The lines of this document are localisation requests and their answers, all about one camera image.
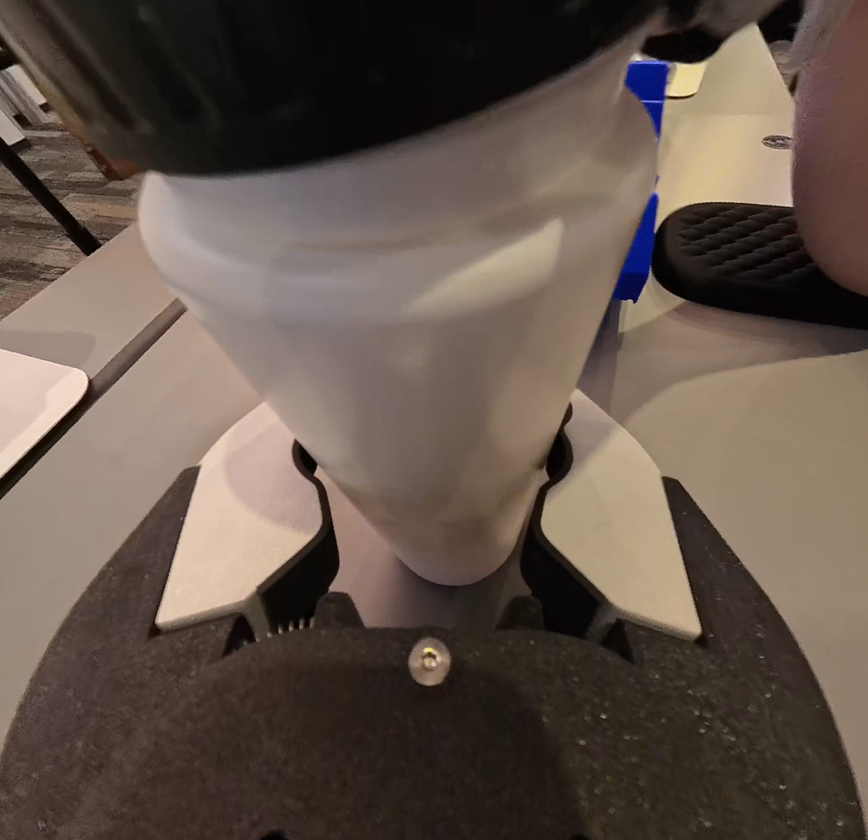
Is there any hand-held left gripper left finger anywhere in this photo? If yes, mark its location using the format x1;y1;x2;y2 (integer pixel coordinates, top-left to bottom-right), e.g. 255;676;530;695
155;402;339;632

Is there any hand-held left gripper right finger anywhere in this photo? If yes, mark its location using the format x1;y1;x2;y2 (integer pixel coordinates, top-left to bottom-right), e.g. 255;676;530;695
522;389;703;641

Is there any white plastic bottle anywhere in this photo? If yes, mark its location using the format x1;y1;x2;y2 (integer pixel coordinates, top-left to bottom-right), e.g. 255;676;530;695
137;40;662;586

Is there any black metal frame leg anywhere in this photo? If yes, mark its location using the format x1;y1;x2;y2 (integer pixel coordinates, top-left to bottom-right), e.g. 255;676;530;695
0;138;103;256

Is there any wooden furniture leg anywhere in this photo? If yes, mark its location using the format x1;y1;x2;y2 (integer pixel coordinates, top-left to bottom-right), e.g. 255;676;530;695
85;145;146;179

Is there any blue plastic bin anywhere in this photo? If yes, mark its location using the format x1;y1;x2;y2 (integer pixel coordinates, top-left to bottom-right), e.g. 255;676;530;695
613;60;669;305

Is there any person's right forearm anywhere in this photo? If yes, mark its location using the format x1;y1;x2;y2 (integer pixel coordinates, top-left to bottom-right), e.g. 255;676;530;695
790;0;868;295

